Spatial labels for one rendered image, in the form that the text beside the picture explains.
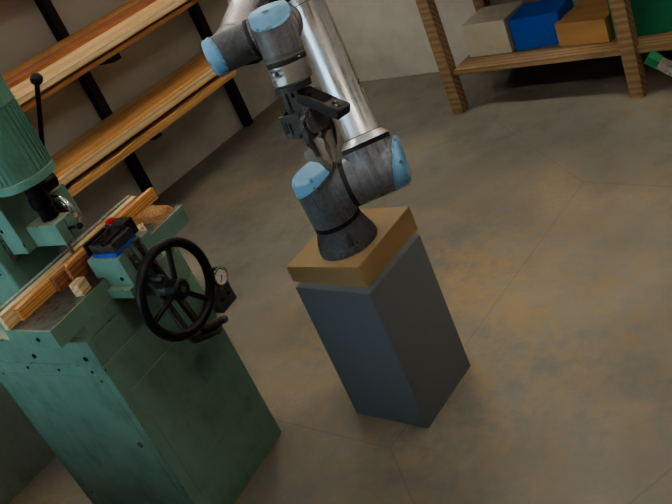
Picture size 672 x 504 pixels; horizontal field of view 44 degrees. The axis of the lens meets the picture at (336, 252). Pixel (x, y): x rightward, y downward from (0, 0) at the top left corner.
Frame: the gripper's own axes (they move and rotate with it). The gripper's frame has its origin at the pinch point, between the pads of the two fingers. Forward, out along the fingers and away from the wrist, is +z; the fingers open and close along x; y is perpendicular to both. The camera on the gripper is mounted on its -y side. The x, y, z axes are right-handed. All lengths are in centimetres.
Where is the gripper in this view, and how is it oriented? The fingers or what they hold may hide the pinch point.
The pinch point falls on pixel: (332, 165)
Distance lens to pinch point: 185.9
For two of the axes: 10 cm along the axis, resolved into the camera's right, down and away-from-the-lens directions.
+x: -6.1, 4.8, -6.3
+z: 3.4, 8.8, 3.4
